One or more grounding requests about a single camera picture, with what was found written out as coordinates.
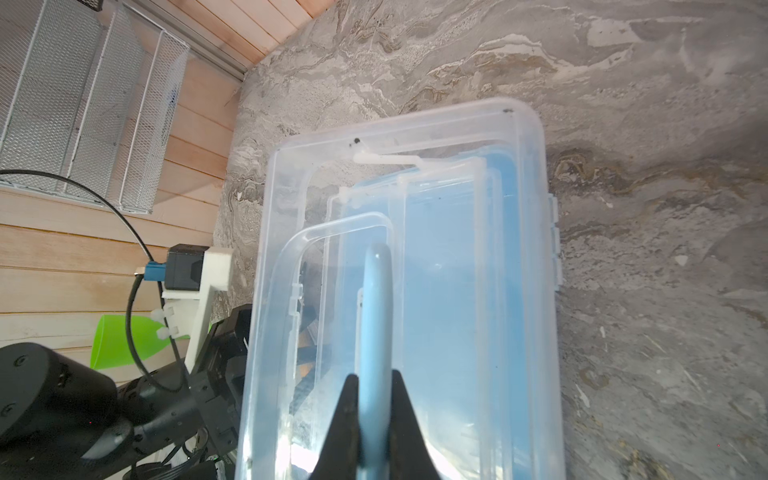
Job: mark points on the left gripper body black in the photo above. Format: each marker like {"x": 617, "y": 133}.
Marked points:
{"x": 217, "y": 380}

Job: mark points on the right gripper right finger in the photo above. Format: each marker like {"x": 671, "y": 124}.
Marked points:
{"x": 407, "y": 453}

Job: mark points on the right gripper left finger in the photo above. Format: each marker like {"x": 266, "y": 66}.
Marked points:
{"x": 339, "y": 456}

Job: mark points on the blue plastic tool box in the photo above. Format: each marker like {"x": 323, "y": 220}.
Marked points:
{"x": 432, "y": 235}

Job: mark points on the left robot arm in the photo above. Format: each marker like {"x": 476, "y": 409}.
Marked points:
{"x": 63, "y": 420}

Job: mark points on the green plastic cup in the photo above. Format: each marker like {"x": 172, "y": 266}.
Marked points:
{"x": 110, "y": 345}

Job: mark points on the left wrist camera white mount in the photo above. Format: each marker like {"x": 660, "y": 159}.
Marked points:
{"x": 191, "y": 277}

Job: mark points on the white wire mesh shelf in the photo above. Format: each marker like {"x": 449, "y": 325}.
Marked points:
{"x": 89, "y": 90}

